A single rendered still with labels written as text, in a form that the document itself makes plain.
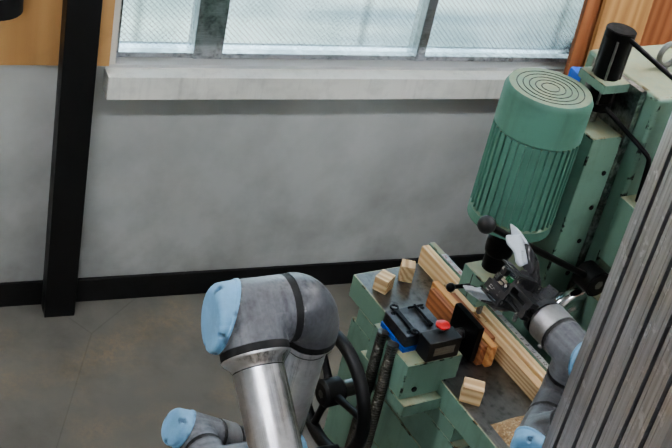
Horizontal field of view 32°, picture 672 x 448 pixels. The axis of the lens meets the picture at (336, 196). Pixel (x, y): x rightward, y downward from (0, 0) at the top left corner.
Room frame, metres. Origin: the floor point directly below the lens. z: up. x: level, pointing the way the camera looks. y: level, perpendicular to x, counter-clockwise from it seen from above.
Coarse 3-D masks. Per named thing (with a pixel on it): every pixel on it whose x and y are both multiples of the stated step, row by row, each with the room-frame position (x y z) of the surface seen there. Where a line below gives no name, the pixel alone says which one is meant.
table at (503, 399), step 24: (360, 288) 2.14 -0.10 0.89; (408, 288) 2.17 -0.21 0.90; (384, 312) 2.06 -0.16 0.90; (360, 360) 1.94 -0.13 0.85; (456, 384) 1.87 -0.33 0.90; (504, 384) 1.91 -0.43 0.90; (408, 408) 1.81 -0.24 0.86; (432, 408) 1.85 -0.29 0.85; (456, 408) 1.82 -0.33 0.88; (480, 408) 1.81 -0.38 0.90; (504, 408) 1.83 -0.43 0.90; (480, 432) 1.75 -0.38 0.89
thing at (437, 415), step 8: (360, 312) 2.12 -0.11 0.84; (360, 320) 2.12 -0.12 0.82; (368, 320) 2.10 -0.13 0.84; (368, 328) 2.09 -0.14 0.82; (368, 336) 2.08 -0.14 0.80; (432, 416) 1.87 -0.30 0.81; (440, 416) 1.85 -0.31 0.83; (440, 424) 1.84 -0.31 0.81; (448, 424) 1.82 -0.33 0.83; (448, 432) 1.82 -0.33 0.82; (456, 432) 1.81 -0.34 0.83; (456, 440) 1.82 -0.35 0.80
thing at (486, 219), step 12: (480, 228) 1.83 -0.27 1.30; (492, 228) 1.83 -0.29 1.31; (540, 252) 1.92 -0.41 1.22; (564, 264) 1.97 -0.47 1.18; (588, 264) 2.04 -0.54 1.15; (576, 276) 2.03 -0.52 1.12; (588, 276) 2.01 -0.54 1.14; (600, 276) 2.01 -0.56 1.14; (588, 288) 2.00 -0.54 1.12; (600, 288) 2.02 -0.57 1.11
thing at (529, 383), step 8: (496, 344) 1.99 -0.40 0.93; (504, 344) 1.99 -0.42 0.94; (496, 352) 1.98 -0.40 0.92; (504, 352) 1.96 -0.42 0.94; (512, 352) 1.97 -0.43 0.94; (496, 360) 1.98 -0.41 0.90; (504, 360) 1.96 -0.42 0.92; (512, 360) 1.94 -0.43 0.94; (520, 360) 1.94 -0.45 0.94; (504, 368) 1.95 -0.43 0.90; (512, 368) 1.93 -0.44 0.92; (520, 368) 1.92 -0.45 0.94; (528, 368) 1.92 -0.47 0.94; (512, 376) 1.93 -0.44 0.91; (520, 376) 1.91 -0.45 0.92; (528, 376) 1.90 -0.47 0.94; (536, 376) 1.90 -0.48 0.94; (520, 384) 1.91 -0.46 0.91; (528, 384) 1.89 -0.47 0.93; (536, 384) 1.88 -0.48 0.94; (528, 392) 1.88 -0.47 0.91; (536, 392) 1.87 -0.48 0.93
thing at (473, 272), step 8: (512, 256) 2.13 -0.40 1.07; (472, 264) 2.06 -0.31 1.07; (480, 264) 2.07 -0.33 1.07; (464, 272) 2.06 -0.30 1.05; (472, 272) 2.04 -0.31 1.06; (480, 272) 2.04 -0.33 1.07; (488, 272) 2.05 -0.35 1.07; (464, 280) 2.05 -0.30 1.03; (472, 280) 2.03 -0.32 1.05; (480, 280) 2.02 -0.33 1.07; (472, 296) 2.02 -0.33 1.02; (472, 304) 2.02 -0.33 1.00; (480, 304) 2.02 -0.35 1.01
